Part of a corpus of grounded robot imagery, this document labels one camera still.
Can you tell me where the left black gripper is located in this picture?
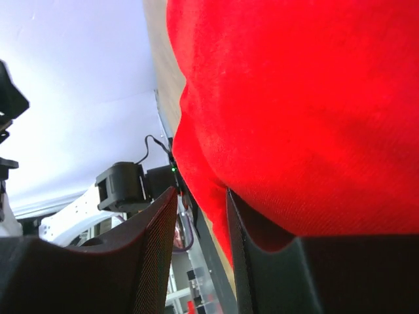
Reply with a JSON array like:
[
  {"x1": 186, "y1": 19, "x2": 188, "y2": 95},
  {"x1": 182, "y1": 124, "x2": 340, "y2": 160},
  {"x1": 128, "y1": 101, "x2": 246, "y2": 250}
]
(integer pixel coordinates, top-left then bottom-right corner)
[{"x1": 1, "y1": 60, "x2": 29, "y2": 222}]

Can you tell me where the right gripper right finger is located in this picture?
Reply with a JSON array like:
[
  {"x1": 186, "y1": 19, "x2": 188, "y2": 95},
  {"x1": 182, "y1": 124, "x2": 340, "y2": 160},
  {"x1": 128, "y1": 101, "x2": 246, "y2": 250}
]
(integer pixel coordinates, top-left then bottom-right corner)
[{"x1": 227, "y1": 191, "x2": 418, "y2": 313}]

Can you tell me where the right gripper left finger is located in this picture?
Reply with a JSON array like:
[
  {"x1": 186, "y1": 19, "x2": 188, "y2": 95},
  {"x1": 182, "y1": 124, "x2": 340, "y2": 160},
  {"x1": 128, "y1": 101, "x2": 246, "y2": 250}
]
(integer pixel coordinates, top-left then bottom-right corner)
[{"x1": 1, "y1": 188, "x2": 177, "y2": 313}]

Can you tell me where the red t shirt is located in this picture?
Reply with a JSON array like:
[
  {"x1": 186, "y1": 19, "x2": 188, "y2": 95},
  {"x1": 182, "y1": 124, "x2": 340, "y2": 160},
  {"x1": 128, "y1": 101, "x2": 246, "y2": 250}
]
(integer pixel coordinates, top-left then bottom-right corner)
[{"x1": 166, "y1": 1, "x2": 418, "y2": 258}]

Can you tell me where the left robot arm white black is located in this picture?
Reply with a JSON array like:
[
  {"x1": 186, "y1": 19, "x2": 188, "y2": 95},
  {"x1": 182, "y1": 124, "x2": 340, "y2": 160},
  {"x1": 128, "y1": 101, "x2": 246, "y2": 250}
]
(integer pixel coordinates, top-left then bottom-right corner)
[{"x1": 1, "y1": 61, "x2": 160, "y2": 247}]

